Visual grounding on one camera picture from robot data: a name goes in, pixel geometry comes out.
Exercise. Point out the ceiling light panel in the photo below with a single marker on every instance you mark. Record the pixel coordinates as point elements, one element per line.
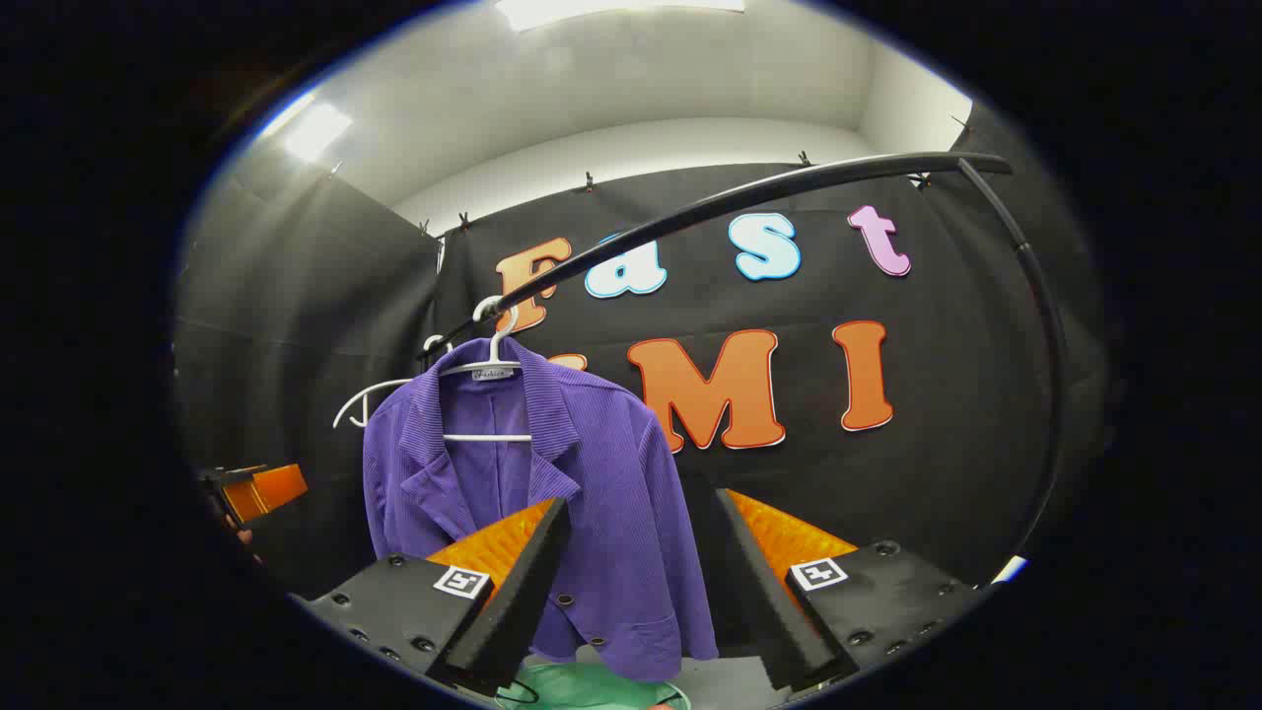
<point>317,130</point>

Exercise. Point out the black metal clothes rack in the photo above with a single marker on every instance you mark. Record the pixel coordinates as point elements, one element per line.
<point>749,194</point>

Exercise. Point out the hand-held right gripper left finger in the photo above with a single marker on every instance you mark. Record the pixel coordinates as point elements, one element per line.
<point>513,611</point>

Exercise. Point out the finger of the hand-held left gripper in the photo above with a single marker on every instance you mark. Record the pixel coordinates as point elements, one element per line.
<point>268,490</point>

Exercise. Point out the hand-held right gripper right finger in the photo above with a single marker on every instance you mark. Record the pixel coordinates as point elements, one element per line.
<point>759,602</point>

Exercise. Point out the plain dark backdrop cloth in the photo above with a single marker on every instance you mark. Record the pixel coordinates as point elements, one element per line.
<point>296,325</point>

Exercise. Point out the row of small backdrop clips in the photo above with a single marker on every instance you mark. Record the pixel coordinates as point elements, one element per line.
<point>589,181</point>

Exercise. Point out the green laundry hamper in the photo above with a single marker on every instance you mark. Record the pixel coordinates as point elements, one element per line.
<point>592,690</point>

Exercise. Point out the white plastic clothes hanger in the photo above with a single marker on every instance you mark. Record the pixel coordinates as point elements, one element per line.
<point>380,386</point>
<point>483,437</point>

